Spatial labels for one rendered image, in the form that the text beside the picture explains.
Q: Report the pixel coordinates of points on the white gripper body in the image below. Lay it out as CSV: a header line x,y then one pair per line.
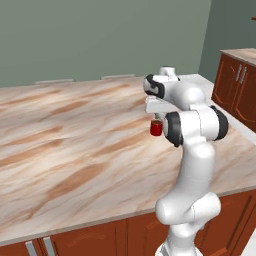
x,y
159,105

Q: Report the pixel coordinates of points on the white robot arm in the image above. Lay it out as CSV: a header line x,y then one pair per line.
x,y
196,166

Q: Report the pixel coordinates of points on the red cup of hot chocolate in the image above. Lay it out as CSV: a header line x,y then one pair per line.
x,y
156,129

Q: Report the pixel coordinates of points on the brown cupboard run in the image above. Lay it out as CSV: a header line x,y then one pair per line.
x,y
233,90

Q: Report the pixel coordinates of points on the brown cupboard door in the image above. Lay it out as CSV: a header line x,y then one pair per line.
x,y
233,226
90,238
145,233
13,250

